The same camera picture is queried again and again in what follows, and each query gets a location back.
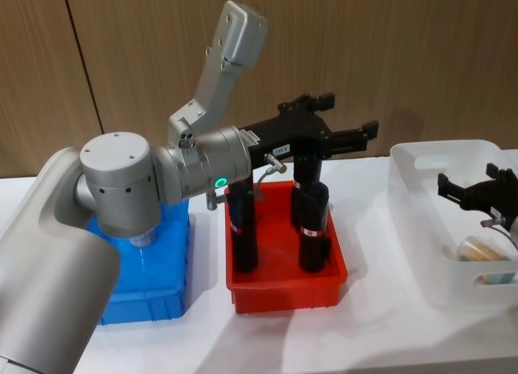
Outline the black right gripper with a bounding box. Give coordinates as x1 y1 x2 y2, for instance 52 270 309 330
437 162 518 220

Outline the thin left gripper cable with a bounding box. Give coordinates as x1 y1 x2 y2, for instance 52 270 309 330
205 152 289 211

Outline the red plastic bin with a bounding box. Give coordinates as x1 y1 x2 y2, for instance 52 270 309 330
223 180 350 316

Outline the blue plastic bin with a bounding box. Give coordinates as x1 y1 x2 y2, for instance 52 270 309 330
86 197 196 327

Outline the clear plastic cup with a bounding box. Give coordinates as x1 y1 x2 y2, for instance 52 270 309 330
128 227 158 250

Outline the clear cup with beige contents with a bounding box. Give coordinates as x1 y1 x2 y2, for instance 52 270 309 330
456 233 512 263

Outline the white plastic bin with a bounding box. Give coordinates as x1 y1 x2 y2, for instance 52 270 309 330
389 138 518 307

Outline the thin right gripper cable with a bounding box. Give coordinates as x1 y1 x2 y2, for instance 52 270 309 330
481 213 518 252

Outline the black bottle with red label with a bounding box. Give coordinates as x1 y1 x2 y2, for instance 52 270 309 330
291 152 325 226
225 178 261 274
298 183 332 274

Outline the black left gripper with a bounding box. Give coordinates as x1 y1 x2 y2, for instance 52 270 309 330
241 91 380 167

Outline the white table cloth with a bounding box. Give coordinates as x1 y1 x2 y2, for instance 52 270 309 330
0 145 518 374

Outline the thin gripper cable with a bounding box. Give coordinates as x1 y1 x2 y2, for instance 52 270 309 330
481 213 518 252
205 152 289 211

